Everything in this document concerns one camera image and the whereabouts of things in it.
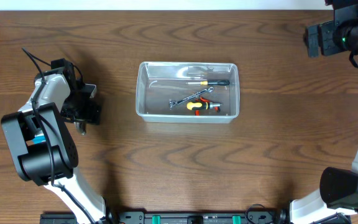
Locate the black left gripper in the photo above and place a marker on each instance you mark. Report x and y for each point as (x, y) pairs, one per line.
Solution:
(92, 113)

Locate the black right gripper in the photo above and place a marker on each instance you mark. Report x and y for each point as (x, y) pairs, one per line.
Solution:
(329, 45)

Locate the small claw hammer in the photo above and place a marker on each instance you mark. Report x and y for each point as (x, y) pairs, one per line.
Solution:
(80, 128)

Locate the clear plastic container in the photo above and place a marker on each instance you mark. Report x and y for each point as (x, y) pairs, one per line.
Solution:
(161, 82)

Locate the small silver wrench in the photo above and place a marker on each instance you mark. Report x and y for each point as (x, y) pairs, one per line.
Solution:
(188, 98)

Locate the slim yellow black screwdriver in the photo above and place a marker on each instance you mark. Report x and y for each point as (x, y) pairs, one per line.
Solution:
(210, 82)

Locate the stubby yellow black screwdriver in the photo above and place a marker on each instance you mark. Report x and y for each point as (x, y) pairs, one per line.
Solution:
(202, 105)

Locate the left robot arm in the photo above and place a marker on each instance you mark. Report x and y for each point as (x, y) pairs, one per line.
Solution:
(41, 146)

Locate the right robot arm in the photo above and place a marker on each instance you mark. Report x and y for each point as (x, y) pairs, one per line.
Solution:
(336, 198)

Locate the blue white screwdriver box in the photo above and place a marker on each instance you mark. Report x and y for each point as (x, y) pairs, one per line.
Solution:
(38, 138)

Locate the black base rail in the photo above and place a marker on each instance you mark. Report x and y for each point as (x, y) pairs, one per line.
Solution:
(255, 214)

